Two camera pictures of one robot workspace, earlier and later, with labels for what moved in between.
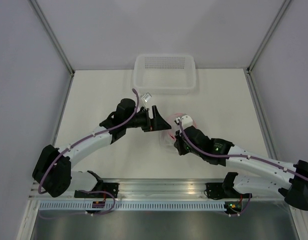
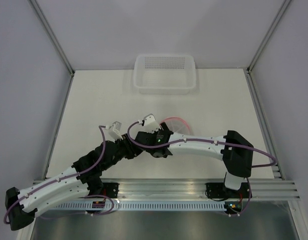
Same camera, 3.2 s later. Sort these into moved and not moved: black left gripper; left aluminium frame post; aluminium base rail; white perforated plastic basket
Moved: black left gripper
Not moved: white perforated plastic basket; aluminium base rail; left aluminium frame post
